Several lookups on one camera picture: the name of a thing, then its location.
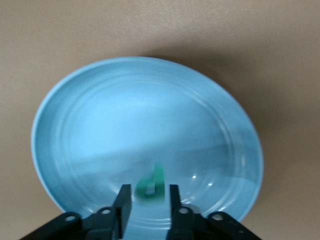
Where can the green letter p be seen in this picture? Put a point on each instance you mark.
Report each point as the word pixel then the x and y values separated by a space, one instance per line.
pixel 158 177

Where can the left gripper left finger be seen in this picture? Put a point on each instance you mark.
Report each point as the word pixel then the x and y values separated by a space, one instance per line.
pixel 100 225

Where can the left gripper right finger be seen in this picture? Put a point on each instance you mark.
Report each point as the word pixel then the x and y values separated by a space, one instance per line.
pixel 190 225

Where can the blue plate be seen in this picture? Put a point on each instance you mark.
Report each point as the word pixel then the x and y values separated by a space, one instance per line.
pixel 125 112

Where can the brown table cover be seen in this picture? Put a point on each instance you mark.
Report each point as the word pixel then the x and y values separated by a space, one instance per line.
pixel 50 37

